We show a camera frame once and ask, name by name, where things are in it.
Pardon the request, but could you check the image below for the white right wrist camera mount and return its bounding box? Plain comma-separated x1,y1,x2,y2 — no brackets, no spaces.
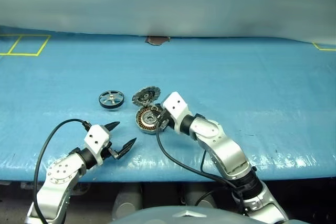
161,91,190,133

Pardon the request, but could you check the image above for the spoked silver black rotor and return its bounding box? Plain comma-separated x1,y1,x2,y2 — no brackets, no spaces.
98,90,126,109

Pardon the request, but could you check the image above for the grey robot torso with emblem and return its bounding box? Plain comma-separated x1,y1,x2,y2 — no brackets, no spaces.
110,205,254,224

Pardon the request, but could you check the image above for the round silver hinged motor lid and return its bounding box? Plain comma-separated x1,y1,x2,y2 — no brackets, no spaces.
132,85,162,108

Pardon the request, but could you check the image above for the blue foam table cover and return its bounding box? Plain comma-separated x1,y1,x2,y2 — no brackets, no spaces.
0,25,336,183

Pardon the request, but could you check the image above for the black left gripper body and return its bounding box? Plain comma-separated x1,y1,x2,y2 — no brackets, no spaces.
100,142,118,160

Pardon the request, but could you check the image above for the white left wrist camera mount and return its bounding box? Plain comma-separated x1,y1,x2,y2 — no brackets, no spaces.
83,124,111,166

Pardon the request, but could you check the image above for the round motor housing with coils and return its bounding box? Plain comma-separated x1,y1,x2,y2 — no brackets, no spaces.
135,104,161,134

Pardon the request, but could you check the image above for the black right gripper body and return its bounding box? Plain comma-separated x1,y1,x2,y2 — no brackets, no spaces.
156,108,173,132

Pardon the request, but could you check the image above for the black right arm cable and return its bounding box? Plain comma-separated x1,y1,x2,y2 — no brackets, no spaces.
155,126,249,216

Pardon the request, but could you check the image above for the grey rounded cylinder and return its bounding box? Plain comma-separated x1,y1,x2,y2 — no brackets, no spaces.
183,184,218,209
113,184,143,220

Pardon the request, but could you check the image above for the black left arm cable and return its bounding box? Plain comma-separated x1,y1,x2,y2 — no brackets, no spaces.
33,118,91,224

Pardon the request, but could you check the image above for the brown torn patch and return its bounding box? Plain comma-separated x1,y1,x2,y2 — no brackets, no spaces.
145,36,171,46

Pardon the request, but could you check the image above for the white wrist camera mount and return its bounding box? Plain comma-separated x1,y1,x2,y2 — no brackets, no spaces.
83,124,111,166
161,91,190,133

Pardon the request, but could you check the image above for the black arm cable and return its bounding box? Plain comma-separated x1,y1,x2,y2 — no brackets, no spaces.
155,126,249,216
33,118,91,224

